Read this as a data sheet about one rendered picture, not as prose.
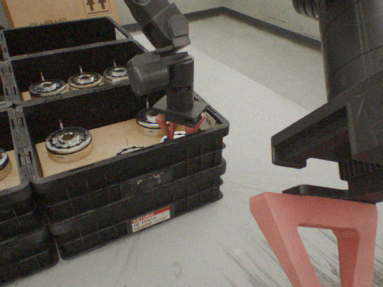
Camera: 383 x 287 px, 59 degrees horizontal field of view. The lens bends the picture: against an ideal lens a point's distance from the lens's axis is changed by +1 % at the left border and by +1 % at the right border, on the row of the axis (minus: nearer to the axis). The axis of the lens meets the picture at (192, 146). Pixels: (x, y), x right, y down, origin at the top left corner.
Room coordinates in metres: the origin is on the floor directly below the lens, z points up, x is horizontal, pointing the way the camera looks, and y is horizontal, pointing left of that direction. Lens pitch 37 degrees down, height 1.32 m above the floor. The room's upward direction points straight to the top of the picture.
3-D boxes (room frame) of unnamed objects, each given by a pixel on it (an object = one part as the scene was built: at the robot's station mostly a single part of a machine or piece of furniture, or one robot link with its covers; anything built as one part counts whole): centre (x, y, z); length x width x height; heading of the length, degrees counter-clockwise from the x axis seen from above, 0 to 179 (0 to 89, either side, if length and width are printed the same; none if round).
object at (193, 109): (0.62, 0.03, 0.98); 0.10 x 0.07 x 0.07; 65
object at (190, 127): (0.62, 0.02, 0.91); 0.07 x 0.07 x 0.09; 65
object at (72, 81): (0.96, 0.33, 0.86); 0.10 x 0.10 x 0.01
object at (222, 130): (0.63, 0.16, 0.92); 0.40 x 0.30 x 0.02; 118
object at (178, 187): (0.63, 0.16, 0.76); 0.40 x 0.30 x 0.12; 118
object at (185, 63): (0.62, 0.03, 1.04); 0.07 x 0.06 x 0.07; 123
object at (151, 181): (0.63, 0.16, 0.87); 0.40 x 0.30 x 0.11; 118
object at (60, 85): (0.91, 0.43, 0.86); 0.10 x 0.10 x 0.01
